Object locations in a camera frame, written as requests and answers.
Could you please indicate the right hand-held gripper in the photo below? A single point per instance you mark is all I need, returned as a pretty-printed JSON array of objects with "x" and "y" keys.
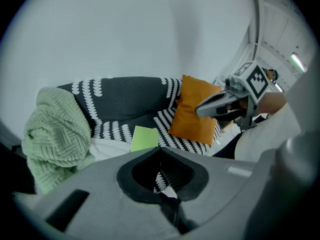
[{"x": 255, "y": 81}]

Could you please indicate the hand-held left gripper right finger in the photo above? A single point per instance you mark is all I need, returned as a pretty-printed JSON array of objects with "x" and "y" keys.
[{"x": 230, "y": 191}]

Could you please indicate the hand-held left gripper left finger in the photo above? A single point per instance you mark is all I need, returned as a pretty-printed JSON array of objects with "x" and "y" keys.
[{"x": 112, "y": 216}]

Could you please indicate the green book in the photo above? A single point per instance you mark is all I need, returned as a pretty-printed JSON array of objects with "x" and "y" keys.
[{"x": 145, "y": 139}]

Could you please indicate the person's right forearm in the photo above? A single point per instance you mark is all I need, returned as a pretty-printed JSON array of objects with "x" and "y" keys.
[{"x": 271, "y": 104}]

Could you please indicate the orange cushion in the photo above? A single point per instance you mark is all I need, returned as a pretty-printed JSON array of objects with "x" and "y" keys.
[
  {"x": 192, "y": 126},
  {"x": 197, "y": 86}
]

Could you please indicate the person's black trousers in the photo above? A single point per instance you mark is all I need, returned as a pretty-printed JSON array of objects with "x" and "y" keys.
[{"x": 230, "y": 149}]

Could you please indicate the person's white t-shirt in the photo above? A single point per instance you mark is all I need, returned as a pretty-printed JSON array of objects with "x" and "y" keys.
[{"x": 265, "y": 141}]

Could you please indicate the black white striped throw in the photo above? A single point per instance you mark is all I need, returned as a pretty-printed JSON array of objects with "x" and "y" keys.
[{"x": 120, "y": 101}]

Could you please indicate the ceiling light tube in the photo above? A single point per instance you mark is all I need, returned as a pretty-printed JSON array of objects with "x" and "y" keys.
[{"x": 298, "y": 62}]

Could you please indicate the green knitted blanket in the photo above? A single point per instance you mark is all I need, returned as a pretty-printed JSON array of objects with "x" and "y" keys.
[{"x": 55, "y": 134}]

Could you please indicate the black TV cabinet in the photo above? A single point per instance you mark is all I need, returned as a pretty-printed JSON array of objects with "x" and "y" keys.
[{"x": 20, "y": 169}]

